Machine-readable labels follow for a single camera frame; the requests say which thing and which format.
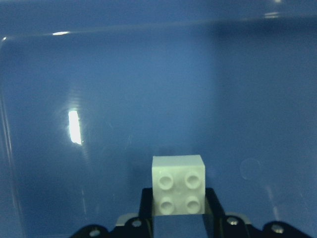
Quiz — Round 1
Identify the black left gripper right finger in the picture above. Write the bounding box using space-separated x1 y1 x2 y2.
203 188 225 238

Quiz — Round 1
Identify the blue plastic tray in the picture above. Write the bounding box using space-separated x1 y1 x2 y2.
0 0 317 238

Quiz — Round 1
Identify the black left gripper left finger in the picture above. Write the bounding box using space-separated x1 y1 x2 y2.
138 188 154 238

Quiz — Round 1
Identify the white block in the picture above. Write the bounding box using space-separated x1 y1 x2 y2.
152 155 206 216

